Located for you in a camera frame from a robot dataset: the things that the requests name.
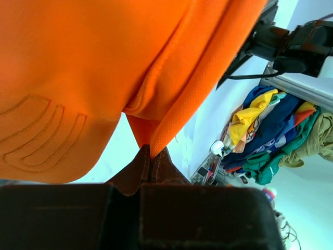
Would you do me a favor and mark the pile of colourful clothes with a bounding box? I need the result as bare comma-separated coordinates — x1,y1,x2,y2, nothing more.
220,86,332,185

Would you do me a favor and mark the red white small can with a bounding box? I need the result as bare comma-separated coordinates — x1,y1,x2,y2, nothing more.
262,187,277,207

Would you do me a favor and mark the aluminium front rail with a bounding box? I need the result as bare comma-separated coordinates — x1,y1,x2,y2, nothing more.
260,73,332,112

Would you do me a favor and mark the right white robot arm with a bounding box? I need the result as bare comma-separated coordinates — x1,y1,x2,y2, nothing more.
218,1,332,86

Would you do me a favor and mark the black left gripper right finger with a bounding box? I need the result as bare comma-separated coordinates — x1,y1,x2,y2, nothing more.
139,149,283,249

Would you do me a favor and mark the orange zip jacket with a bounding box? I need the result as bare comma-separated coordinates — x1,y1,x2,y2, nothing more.
1,1,266,184

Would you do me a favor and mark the white round gadget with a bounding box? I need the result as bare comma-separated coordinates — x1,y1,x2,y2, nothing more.
210,140,224,158

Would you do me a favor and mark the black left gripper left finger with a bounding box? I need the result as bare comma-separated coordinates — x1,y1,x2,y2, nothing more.
1,145,150,249

